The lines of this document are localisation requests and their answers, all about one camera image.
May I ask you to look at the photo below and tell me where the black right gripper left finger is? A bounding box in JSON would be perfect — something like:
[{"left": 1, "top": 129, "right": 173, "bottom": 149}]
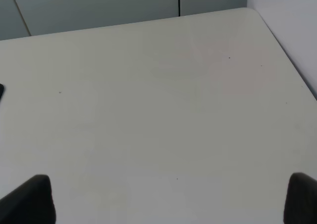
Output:
[{"left": 0, "top": 174, "right": 56, "bottom": 224}]

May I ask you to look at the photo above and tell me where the black mouse pad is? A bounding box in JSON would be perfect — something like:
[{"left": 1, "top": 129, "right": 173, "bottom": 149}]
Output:
[{"left": 0, "top": 84, "right": 5, "bottom": 99}]

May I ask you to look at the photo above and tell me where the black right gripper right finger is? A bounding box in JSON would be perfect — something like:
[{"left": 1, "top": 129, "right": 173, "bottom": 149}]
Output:
[{"left": 283, "top": 172, "right": 317, "bottom": 224}]

